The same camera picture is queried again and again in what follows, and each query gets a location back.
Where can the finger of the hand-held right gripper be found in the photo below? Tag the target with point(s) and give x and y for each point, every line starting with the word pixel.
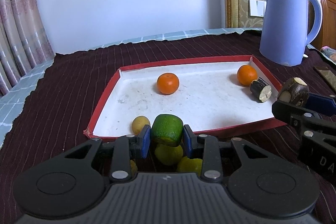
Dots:
pixel 286 111
pixel 323 104

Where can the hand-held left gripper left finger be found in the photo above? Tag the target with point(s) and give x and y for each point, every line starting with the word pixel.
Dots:
pixel 143 141

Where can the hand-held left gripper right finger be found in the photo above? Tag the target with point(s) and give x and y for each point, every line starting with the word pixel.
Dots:
pixel 188 141

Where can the small yellow-brown fruit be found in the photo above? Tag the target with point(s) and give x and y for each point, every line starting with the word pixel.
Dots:
pixel 140 124
pixel 133 167

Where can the knobby dark sugarcane piece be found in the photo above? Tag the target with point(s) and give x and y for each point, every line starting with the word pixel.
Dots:
pixel 296 92

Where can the green lime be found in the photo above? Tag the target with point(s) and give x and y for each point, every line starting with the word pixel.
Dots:
pixel 190 166
pixel 168 155

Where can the green cucumber piece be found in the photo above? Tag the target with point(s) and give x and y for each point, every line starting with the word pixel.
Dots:
pixel 166 128

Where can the dark purple sugarcane piece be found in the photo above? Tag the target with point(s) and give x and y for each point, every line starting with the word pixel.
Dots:
pixel 258 87

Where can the red cardboard tray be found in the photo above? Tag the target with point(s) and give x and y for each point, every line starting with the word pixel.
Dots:
pixel 204 108

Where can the small orange mandarin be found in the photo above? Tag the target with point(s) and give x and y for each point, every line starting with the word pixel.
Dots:
pixel 246 75

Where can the large orange mandarin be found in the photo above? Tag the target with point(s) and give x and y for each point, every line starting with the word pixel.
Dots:
pixel 168 83

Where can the pink patterned cloth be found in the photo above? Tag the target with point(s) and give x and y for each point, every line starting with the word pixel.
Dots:
pixel 329 53

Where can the blue electric kettle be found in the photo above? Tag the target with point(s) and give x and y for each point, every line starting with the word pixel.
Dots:
pixel 283 29

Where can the wooden chair back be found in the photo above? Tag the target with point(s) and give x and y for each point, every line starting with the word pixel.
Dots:
pixel 328 16

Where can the dark striped table cloth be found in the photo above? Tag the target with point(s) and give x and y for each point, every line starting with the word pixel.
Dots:
pixel 65 98

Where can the pink patterned curtain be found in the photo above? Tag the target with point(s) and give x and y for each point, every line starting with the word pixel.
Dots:
pixel 18 29

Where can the white wall switch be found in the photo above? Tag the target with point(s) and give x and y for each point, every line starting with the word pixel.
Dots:
pixel 256 8

